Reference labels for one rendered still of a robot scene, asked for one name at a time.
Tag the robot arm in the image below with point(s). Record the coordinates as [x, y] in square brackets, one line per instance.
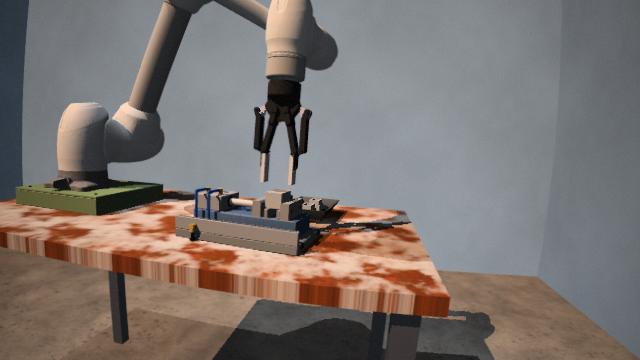
[88, 140]

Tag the dark grey flat bar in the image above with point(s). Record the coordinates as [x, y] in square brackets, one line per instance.
[269, 212]

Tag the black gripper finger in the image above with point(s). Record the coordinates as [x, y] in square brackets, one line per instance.
[264, 145]
[303, 143]

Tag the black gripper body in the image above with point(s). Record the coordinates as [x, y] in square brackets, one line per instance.
[283, 93]

